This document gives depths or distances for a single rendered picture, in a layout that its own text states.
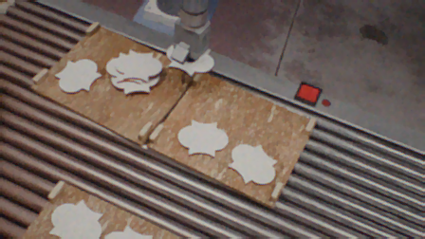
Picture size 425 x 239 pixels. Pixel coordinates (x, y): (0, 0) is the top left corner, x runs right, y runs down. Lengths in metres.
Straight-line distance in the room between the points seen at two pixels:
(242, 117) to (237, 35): 1.68
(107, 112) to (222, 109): 0.36
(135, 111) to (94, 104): 0.13
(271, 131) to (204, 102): 0.23
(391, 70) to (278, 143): 1.84
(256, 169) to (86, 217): 0.49
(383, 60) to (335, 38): 0.32
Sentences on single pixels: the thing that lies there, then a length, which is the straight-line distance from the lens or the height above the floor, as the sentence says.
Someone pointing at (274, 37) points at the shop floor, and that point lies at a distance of 3.37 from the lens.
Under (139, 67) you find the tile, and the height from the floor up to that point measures 0.98.
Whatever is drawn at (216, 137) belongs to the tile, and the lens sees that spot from 1.62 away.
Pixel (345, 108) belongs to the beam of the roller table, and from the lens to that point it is 1.83.
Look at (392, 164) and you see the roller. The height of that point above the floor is 0.92.
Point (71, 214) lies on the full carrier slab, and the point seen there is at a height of 0.95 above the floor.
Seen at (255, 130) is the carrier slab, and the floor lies 0.94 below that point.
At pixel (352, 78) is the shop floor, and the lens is 3.26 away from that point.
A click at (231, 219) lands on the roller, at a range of 1.51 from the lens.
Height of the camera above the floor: 2.24
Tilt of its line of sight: 51 degrees down
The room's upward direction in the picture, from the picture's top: 8 degrees clockwise
